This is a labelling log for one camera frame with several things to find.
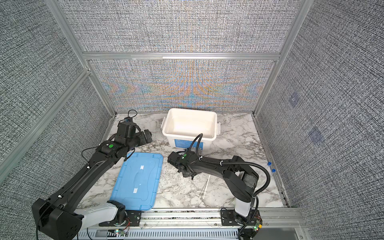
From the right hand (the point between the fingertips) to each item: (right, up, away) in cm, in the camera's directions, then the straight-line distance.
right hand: (192, 170), depth 86 cm
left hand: (-25, +21, -7) cm, 33 cm away
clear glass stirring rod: (+8, -9, -2) cm, 12 cm away
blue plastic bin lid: (-31, -6, -1) cm, 32 cm away
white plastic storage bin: (-7, +25, +23) cm, 35 cm away
